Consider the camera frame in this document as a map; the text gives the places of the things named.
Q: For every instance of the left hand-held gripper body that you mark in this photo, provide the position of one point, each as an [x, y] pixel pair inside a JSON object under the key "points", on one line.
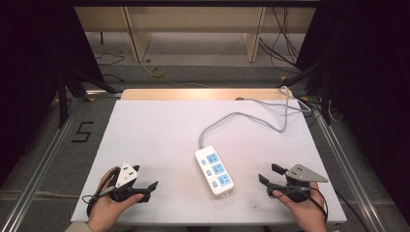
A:
{"points": [[126, 175]]}

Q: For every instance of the black curtain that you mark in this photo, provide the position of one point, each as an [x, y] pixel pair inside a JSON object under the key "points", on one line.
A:
{"points": [[367, 64], [35, 48]]}

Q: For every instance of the black metal stand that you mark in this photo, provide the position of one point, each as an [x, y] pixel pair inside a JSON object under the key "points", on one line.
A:
{"points": [[64, 93], [325, 93]]}

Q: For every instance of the person's left hand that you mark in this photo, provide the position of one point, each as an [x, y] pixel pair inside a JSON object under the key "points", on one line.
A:
{"points": [[106, 209]]}

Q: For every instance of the aluminium floor rail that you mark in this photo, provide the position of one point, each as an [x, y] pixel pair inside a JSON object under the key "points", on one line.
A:
{"points": [[42, 164], [348, 164]]}

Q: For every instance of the white table sheet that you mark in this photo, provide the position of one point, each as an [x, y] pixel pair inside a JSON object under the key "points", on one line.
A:
{"points": [[154, 135]]}

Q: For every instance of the white power strip blue sockets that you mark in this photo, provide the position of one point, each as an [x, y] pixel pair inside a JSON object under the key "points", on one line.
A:
{"points": [[214, 170]]}

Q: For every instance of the beige wooden shelf unit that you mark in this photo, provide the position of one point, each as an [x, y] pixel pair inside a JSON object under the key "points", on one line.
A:
{"points": [[193, 19]]}

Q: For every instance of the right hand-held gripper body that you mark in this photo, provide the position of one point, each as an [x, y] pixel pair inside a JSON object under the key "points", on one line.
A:
{"points": [[301, 175]]}

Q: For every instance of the yellow tape roll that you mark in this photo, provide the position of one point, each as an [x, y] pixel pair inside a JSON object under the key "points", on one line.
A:
{"points": [[158, 72]]}

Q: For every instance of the person's right hand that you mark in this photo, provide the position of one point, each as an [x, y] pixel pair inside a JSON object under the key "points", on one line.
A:
{"points": [[303, 211]]}

